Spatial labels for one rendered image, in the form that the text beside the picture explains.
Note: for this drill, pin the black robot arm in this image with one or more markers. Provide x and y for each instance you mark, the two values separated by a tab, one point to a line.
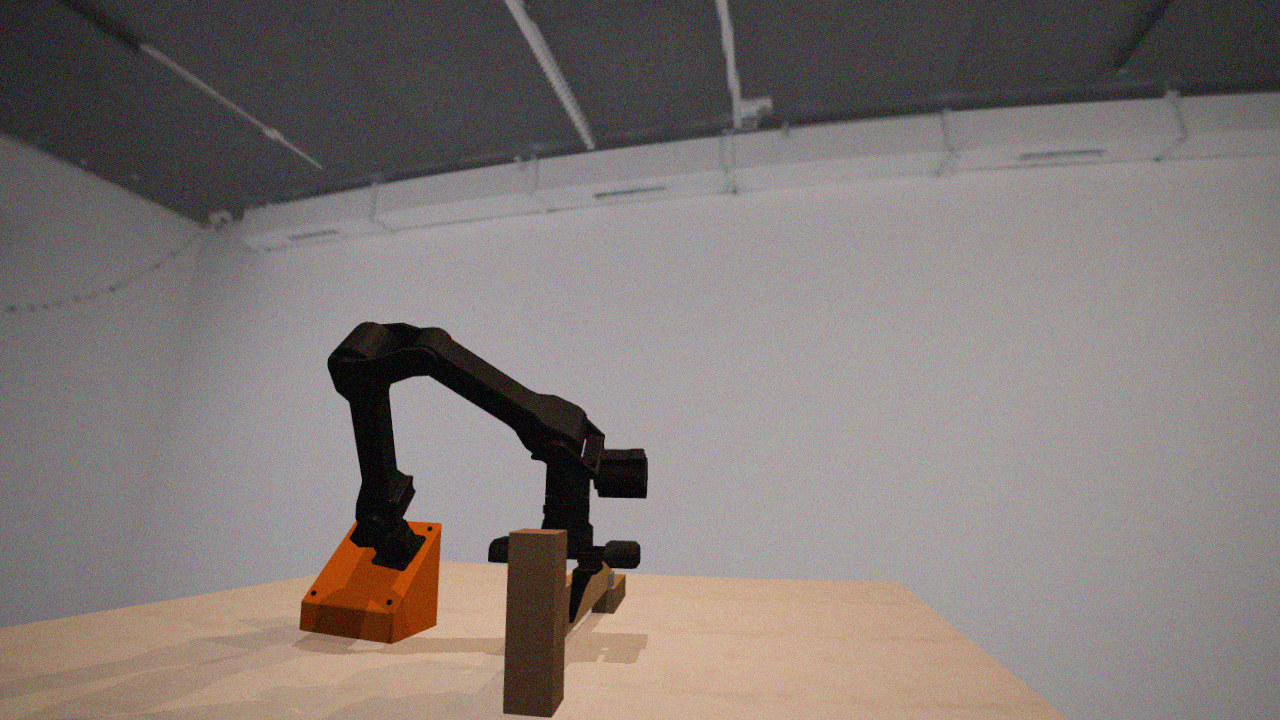
376	355

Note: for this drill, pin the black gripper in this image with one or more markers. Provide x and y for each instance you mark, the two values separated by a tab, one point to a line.
572	514

